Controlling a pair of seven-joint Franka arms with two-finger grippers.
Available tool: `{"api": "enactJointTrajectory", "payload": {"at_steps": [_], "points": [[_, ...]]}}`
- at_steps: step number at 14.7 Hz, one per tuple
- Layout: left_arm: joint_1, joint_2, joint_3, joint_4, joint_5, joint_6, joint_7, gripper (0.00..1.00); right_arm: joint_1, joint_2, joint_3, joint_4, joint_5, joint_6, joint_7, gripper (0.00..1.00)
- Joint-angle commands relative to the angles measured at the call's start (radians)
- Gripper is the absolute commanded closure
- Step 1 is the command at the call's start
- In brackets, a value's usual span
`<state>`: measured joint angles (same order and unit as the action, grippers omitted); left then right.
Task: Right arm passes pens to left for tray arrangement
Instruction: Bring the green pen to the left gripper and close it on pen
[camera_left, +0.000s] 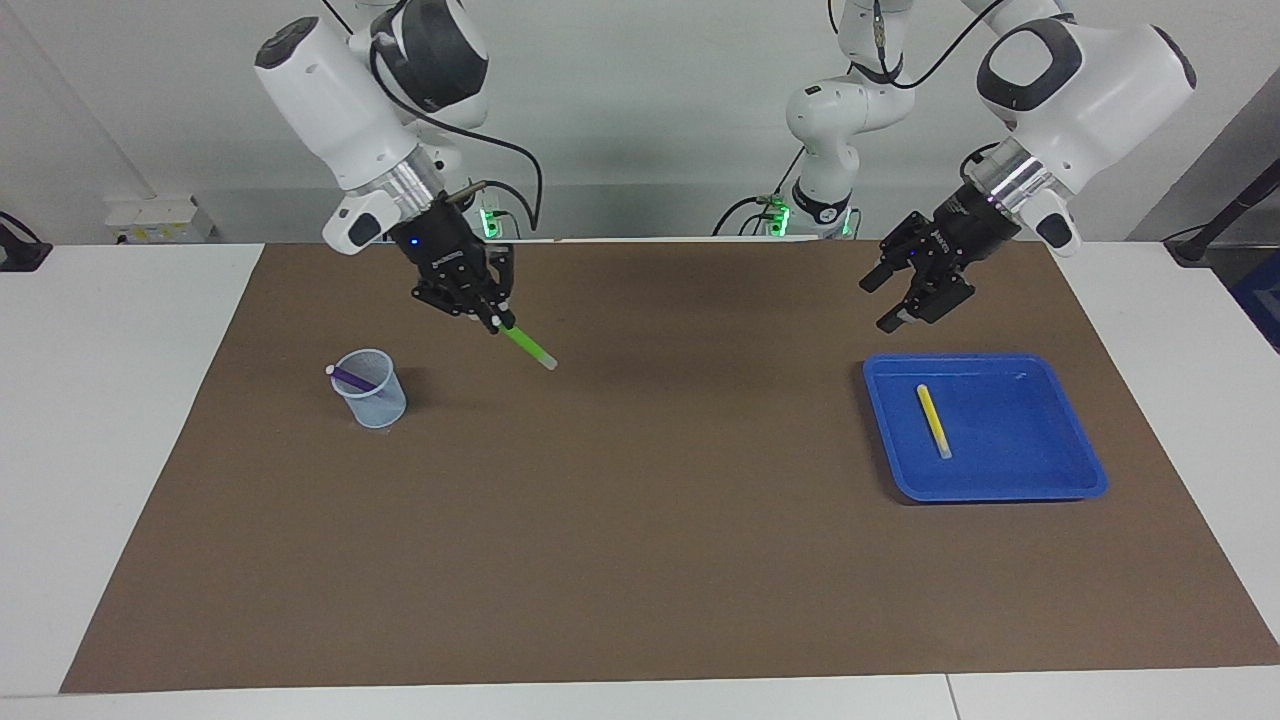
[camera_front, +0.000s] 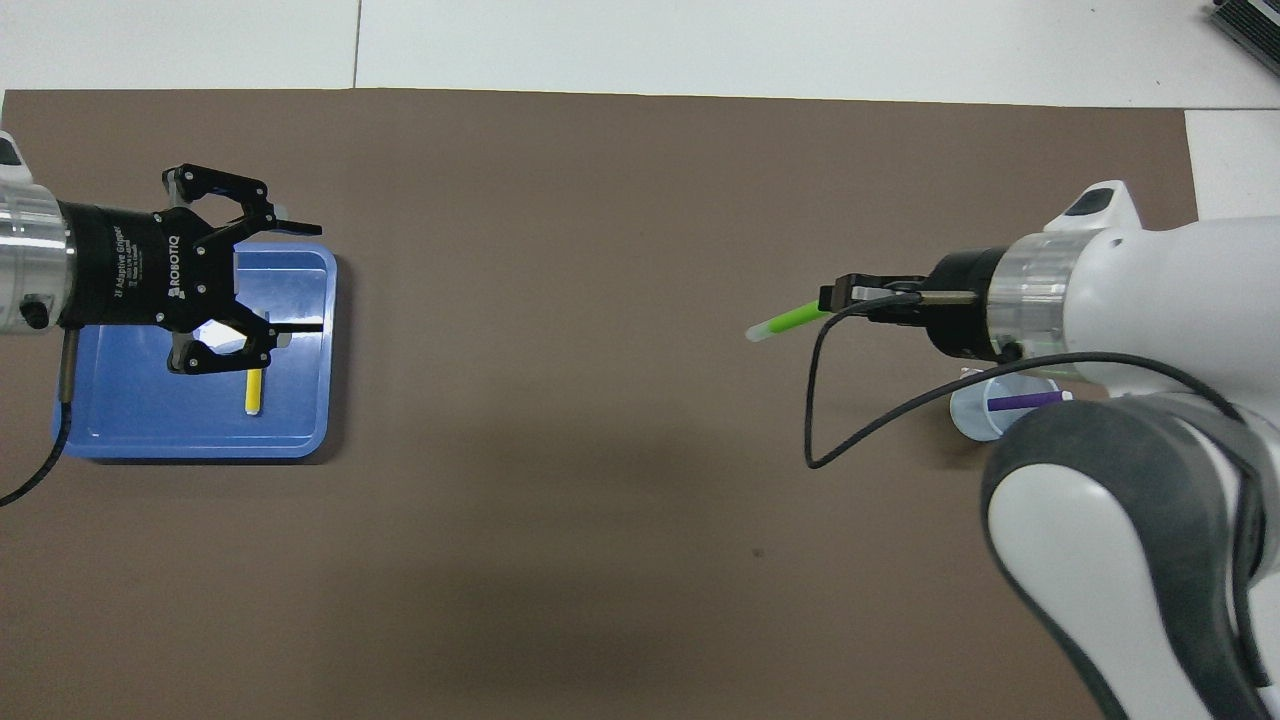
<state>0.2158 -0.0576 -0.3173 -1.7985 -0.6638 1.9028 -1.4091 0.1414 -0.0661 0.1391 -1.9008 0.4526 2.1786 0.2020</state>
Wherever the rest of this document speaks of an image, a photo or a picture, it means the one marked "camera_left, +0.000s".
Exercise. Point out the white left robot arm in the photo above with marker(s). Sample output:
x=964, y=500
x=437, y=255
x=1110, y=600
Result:
x=1090, y=90

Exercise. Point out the yellow pen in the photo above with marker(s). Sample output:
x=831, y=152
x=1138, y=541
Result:
x=933, y=420

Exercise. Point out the blue plastic tray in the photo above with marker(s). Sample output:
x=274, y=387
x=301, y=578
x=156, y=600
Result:
x=1020, y=440

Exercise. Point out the translucent blue mesh pen cup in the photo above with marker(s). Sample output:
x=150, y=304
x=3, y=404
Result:
x=385, y=410

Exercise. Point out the black stand with pole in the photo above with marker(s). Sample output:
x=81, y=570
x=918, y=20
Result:
x=1190, y=245

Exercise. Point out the purple pen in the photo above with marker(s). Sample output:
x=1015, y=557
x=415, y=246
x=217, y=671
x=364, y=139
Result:
x=352, y=378

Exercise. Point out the green pen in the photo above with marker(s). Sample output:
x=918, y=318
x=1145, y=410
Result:
x=530, y=348

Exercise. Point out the brown table mat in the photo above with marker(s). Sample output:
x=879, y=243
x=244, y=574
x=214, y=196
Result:
x=640, y=520

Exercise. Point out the blue box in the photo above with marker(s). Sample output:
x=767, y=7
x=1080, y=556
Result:
x=1262, y=300

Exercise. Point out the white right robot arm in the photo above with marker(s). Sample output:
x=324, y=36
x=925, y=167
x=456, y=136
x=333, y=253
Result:
x=330, y=100

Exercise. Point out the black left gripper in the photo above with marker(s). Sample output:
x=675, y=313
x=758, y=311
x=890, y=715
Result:
x=970, y=228

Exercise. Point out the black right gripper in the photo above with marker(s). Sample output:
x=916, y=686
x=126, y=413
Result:
x=445, y=250

